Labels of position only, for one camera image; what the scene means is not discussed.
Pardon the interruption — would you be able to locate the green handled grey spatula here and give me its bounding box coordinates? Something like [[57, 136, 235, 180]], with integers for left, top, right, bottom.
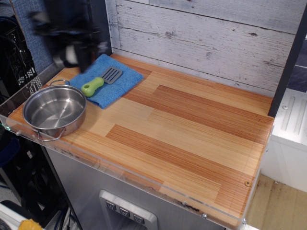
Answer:
[[81, 66, 123, 97]]

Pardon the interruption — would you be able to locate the blue folded cloth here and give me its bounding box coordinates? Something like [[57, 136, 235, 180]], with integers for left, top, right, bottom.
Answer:
[[69, 54, 143, 109]]

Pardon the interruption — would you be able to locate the yellow black hose end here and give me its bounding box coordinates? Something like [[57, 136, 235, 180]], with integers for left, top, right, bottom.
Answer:
[[0, 217, 40, 230]]

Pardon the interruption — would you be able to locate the dark frame post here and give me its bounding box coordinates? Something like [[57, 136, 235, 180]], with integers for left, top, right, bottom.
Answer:
[[268, 6, 307, 117], [86, 0, 112, 58]]

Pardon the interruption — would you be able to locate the dark right frame post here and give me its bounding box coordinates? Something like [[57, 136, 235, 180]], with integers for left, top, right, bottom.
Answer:
[[268, 6, 307, 117]]

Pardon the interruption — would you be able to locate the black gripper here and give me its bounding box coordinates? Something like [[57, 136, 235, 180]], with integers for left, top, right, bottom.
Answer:
[[28, 0, 99, 73]]

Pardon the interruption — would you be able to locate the silver dispenser panel with buttons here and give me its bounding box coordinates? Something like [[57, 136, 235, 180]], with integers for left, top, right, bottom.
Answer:
[[99, 190, 158, 230]]

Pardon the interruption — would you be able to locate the white ribbed appliance top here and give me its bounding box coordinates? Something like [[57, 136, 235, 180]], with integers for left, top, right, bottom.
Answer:
[[272, 89, 307, 145]]

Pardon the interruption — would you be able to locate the dark left frame post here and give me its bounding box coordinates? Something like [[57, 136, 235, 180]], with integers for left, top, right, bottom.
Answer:
[[86, 0, 112, 58]]

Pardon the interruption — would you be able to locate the stainless steel bowl with handles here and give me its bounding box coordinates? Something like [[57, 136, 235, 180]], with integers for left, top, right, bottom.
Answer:
[[22, 80, 87, 142]]

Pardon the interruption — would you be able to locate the plush sushi roll toy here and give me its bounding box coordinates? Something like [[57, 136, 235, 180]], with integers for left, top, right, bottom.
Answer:
[[60, 45, 79, 68]]

